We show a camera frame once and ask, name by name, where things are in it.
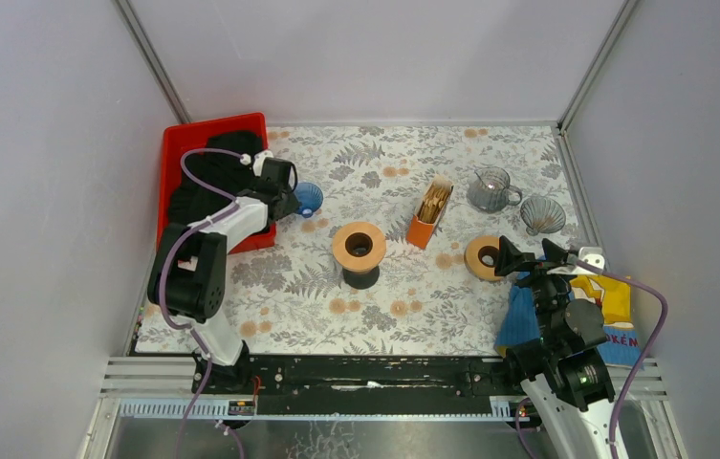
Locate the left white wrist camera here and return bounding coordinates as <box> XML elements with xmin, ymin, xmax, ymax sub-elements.
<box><xmin>239</xmin><ymin>149</ymin><xmax>274</xmax><ymax>177</ymax></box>

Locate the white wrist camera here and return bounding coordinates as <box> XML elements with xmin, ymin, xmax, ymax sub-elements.
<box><xmin>239</xmin><ymin>149</ymin><xmax>274</xmax><ymax>177</ymax></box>
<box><xmin>549</xmin><ymin>247</ymin><xmax>606</xmax><ymax>276</ymax></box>

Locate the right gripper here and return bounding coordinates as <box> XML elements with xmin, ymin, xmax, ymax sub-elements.
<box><xmin>493</xmin><ymin>234</ymin><xmax>578</xmax><ymax>345</ymax></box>

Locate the red-rimmed glass carafe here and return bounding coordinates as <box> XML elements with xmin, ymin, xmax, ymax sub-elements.
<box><xmin>341</xmin><ymin>267</ymin><xmax>380</xmax><ymax>290</ymax></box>

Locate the orange coffee filter box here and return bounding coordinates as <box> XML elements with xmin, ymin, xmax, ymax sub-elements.
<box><xmin>405</xmin><ymin>175</ymin><xmax>454</xmax><ymax>250</ymax></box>

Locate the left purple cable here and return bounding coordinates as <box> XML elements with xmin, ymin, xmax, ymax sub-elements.
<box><xmin>156</xmin><ymin>147</ymin><xmax>253</xmax><ymax>459</ymax></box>

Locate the grey ribbed glass dripper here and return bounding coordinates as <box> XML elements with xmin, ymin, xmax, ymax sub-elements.
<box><xmin>519</xmin><ymin>196</ymin><xmax>567</xmax><ymax>236</ymax></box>

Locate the grey glass pitcher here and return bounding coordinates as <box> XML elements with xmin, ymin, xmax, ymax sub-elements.
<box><xmin>466</xmin><ymin>166</ymin><xmax>523</xmax><ymax>213</ymax></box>

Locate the floral table mat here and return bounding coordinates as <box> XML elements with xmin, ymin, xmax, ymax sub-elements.
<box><xmin>133</xmin><ymin>124</ymin><xmax>592</xmax><ymax>358</ymax></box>

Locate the blue glass dripper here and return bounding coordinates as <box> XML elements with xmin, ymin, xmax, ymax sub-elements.
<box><xmin>294</xmin><ymin>182</ymin><xmax>323</xmax><ymax>218</ymax></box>

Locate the yellow blue snack bag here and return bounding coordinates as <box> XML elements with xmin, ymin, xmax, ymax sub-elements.
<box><xmin>571</xmin><ymin>275</ymin><xmax>641</xmax><ymax>368</ymax></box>

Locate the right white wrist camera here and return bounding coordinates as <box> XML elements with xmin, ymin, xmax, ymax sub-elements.
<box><xmin>549</xmin><ymin>247</ymin><xmax>606</xmax><ymax>276</ymax></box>

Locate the blue cloth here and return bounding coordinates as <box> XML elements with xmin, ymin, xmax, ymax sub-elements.
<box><xmin>494</xmin><ymin>273</ymin><xmax>540</xmax><ymax>358</ymax></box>

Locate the wooden dripper ring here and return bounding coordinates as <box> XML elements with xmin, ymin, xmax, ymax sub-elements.
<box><xmin>464</xmin><ymin>235</ymin><xmax>513</xmax><ymax>282</ymax></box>
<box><xmin>331</xmin><ymin>221</ymin><xmax>388</xmax><ymax>274</ymax></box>

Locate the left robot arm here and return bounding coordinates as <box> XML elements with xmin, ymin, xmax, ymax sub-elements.
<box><xmin>146</xmin><ymin>150</ymin><xmax>299</xmax><ymax>393</ymax></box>

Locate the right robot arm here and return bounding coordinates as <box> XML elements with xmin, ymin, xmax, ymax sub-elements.
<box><xmin>494</xmin><ymin>236</ymin><xmax>627</xmax><ymax>458</ymax></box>

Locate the red plastic bin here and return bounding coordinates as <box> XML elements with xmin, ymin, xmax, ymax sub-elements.
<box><xmin>156</xmin><ymin>112</ymin><xmax>269</xmax><ymax>243</ymax></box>

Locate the black cloth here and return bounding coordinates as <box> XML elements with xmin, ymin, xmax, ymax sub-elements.
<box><xmin>167</xmin><ymin>131</ymin><xmax>264</xmax><ymax>225</ymax></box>

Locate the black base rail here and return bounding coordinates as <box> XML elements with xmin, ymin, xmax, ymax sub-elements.
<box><xmin>192</xmin><ymin>354</ymin><xmax>526</xmax><ymax>418</ymax></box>

